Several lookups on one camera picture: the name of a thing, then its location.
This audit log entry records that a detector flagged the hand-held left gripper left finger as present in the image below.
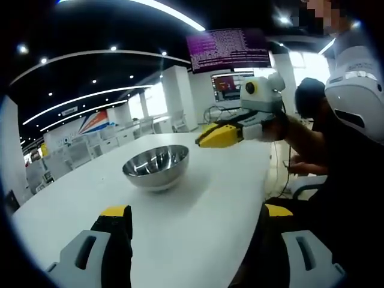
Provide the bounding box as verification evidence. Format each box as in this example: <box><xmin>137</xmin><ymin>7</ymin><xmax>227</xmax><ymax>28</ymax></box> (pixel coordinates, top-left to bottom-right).
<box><xmin>44</xmin><ymin>204</ymin><xmax>134</xmax><ymax>288</ymax></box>

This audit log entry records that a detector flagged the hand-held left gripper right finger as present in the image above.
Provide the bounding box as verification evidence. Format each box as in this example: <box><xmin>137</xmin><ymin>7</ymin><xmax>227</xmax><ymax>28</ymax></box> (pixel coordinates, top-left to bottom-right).
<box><xmin>259</xmin><ymin>203</ymin><xmax>347</xmax><ymax>288</ymax></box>

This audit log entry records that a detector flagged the stainless steel bowl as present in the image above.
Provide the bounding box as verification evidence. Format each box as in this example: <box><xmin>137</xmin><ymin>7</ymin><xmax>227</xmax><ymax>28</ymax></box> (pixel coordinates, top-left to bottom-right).
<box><xmin>122</xmin><ymin>144</ymin><xmax>190</xmax><ymax>193</ymax></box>

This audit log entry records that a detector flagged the small computer monitor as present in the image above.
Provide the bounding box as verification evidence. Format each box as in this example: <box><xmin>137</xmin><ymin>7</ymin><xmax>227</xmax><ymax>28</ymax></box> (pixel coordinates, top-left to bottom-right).
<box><xmin>211</xmin><ymin>73</ymin><xmax>244</xmax><ymax>110</ymax></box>

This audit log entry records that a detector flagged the white table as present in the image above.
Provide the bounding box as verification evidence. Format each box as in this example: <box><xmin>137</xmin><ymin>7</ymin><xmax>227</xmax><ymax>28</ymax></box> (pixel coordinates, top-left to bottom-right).
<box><xmin>11</xmin><ymin>131</ymin><xmax>272</xmax><ymax>288</ymax></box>

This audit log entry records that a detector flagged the white square pillar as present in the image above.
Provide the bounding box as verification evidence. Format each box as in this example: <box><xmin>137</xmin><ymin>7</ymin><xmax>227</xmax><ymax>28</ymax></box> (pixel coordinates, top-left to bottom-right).
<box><xmin>0</xmin><ymin>95</ymin><xmax>29</xmax><ymax>208</ymax></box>
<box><xmin>160</xmin><ymin>65</ymin><xmax>200</xmax><ymax>133</ymax></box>

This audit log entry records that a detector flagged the large purple-screen monitor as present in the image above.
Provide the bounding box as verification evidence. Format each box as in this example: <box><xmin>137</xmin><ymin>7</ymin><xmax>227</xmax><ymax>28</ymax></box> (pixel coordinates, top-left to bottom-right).
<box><xmin>185</xmin><ymin>28</ymin><xmax>270</xmax><ymax>74</ymax></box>

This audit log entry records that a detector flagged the grey office chair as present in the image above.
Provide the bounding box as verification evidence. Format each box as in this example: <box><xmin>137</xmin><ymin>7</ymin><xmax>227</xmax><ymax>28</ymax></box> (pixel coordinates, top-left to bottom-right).
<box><xmin>292</xmin><ymin>175</ymin><xmax>329</xmax><ymax>202</ymax></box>

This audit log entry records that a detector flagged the white chest-worn device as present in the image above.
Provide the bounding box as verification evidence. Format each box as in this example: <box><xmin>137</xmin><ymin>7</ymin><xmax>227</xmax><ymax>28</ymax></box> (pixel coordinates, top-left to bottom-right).
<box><xmin>324</xmin><ymin>29</ymin><xmax>384</xmax><ymax>145</ymax></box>

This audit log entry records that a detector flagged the black box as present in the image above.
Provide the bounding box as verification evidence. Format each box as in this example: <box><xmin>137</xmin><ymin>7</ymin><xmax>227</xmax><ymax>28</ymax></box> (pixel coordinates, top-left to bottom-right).
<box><xmin>4</xmin><ymin>189</ymin><xmax>21</xmax><ymax>215</ymax></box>

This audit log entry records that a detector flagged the row of white office desks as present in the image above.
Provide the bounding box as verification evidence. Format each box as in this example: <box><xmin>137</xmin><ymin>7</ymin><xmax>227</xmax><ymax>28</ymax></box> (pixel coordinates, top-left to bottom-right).
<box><xmin>23</xmin><ymin>118</ymin><xmax>169</xmax><ymax>193</ymax></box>

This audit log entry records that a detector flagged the black laptop cable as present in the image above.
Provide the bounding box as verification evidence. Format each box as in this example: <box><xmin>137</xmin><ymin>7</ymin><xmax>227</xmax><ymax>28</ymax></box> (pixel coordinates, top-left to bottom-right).
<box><xmin>203</xmin><ymin>104</ymin><xmax>244</xmax><ymax>124</ymax></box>

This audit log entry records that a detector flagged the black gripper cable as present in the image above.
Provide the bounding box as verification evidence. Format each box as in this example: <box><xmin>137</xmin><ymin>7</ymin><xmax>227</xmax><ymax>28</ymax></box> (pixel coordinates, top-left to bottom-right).
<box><xmin>268</xmin><ymin>140</ymin><xmax>296</xmax><ymax>199</ymax></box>

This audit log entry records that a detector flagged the red blue wall banner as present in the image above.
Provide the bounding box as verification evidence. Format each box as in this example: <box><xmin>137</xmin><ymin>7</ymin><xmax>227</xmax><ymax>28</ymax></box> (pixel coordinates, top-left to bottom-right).
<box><xmin>76</xmin><ymin>109</ymin><xmax>110</xmax><ymax>136</ymax></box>

